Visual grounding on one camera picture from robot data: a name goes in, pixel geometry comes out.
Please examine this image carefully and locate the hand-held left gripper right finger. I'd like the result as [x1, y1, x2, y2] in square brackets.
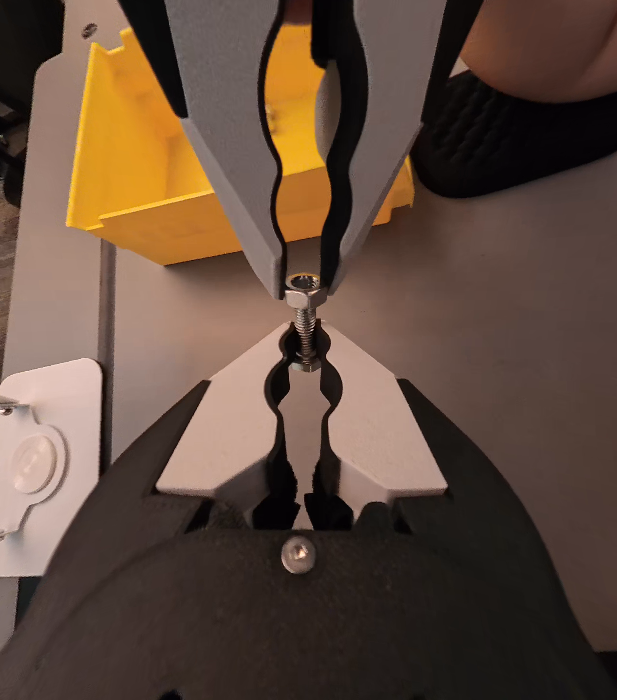
[304, 320, 448, 530]

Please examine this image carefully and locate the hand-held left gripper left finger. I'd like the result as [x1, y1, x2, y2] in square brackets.
[155, 322, 299, 530]

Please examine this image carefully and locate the steel hex nut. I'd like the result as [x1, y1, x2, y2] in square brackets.
[284, 273, 330, 310]

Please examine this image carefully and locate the yellow plastic bin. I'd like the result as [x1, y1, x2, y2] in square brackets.
[66, 24, 416, 267]

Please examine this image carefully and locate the person's right forearm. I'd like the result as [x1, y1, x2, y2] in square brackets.
[459, 0, 617, 105]

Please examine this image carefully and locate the steel hex bolt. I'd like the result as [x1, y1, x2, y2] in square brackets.
[289, 306, 321, 375]

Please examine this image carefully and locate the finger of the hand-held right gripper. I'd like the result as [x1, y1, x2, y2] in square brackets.
[165, 0, 293, 302]
[311, 0, 450, 296]

